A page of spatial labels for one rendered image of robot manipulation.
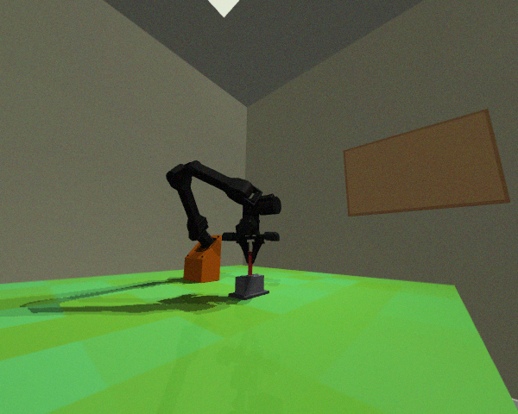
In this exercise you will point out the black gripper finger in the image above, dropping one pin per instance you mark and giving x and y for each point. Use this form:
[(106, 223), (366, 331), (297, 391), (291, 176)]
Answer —
[(256, 246), (246, 248)]

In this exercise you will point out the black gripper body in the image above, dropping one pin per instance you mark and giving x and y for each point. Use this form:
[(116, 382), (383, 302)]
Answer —
[(269, 236)]

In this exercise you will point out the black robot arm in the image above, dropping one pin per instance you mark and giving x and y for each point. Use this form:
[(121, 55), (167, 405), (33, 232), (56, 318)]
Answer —
[(239, 190)]

